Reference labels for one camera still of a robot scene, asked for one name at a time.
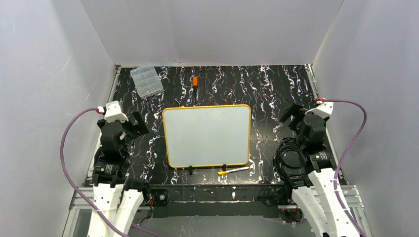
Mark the aluminium frame rail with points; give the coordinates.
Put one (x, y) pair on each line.
(221, 200)

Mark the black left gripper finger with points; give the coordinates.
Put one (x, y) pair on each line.
(141, 129)
(136, 118)

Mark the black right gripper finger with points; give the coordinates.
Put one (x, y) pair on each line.
(293, 125)
(295, 110)

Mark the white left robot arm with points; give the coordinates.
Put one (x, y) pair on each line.
(117, 199)

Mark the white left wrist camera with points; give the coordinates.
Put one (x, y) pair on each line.
(114, 112)

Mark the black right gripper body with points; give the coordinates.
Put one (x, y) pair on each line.
(295, 116)

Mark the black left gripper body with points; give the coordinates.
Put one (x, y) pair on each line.
(131, 125)

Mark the clear plastic organizer box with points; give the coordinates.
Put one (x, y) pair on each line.
(147, 81)

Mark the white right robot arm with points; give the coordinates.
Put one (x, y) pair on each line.
(310, 172)

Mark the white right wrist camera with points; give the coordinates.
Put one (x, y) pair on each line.
(323, 110)

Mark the white orange marker pen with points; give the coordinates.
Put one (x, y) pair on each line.
(221, 173)

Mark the yellow framed whiteboard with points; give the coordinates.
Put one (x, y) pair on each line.
(207, 136)

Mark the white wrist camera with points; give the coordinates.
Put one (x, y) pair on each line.
(114, 112)
(323, 110)

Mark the orange handled screwdriver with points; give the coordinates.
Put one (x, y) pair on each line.
(195, 89)

